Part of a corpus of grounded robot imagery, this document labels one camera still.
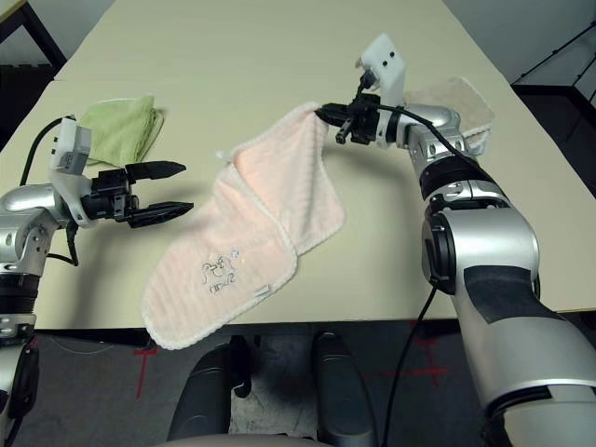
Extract pink terry towel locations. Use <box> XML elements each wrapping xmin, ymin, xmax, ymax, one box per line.
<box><xmin>142</xmin><ymin>101</ymin><xmax>348</xmax><ymax>351</ymax></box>

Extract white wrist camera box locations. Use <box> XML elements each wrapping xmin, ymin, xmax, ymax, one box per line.
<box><xmin>353</xmin><ymin>32</ymin><xmax>407</xmax><ymax>145</ymax></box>
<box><xmin>48</xmin><ymin>115</ymin><xmax>94</xmax><ymax>229</ymax></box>

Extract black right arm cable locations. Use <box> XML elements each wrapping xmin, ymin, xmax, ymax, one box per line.
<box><xmin>356</xmin><ymin>69</ymin><xmax>494</xmax><ymax>181</ymax></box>

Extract grey robot left leg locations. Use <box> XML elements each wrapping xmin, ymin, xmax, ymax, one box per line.
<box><xmin>167</xmin><ymin>344</ymin><xmax>255</xmax><ymax>447</ymax></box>

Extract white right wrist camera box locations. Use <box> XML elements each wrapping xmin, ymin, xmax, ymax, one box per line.
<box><xmin>353</xmin><ymin>32</ymin><xmax>407</xmax><ymax>145</ymax></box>

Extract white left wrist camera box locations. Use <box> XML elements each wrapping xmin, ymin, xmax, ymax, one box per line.
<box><xmin>48</xmin><ymin>115</ymin><xmax>94</xmax><ymax>229</ymax></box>

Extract grey robot torso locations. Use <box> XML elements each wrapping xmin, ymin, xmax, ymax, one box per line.
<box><xmin>167</xmin><ymin>432</ymin><xmax>327</xmax><ymax>447</ymax></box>

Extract folded beige towel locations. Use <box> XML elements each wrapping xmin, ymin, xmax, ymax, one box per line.
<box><xmin>402</xmin><ymin>76</ymin><xmax>495</xmax><ymax>141</ymax></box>

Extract folded green towel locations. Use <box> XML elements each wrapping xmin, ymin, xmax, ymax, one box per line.
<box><xmin>76</xmin><ymin>94</ymin><xmax>165</xmax><ymax>168</ymax></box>

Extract black metal frame stand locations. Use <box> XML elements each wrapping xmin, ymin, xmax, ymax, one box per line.
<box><xmin>509</xmin><ymin>20</ymin><xmax>596</xmax><ymax>122</ymax></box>

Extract red tape floor cross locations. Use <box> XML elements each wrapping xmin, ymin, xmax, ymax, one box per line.
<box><xmin>133</xmin><ymin>346</ymin><xmax>157</xmax><ymax>400</ymax></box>

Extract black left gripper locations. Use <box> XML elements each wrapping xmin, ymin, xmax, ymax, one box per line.
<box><xmin>81</xmin><ymin>160</ymin><xmax>196</xmax><ymax>229</ymax></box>

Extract thin black hanging cable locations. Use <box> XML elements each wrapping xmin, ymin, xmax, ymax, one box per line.
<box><xmin>381</xmin><ymin>277</ymin><xmax>441</xmax><ymax>447</ymax></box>

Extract thin white floor wire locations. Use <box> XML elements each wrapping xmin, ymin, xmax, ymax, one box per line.
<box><xmin>46</xmin><ymin>334</ymin><xmax>141</xmax><ymax>349</ymax></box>

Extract black foam floor mats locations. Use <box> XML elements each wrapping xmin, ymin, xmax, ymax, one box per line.
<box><xmin>0</xmin><ymin>63</ymin><xmax>57</xmax><ymax>150</ymax></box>

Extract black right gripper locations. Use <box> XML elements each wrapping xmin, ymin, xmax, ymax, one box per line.
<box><xmin>318</xmin><ymin>91</ymin><xmax>387</xmax><ymax>145</ymax></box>

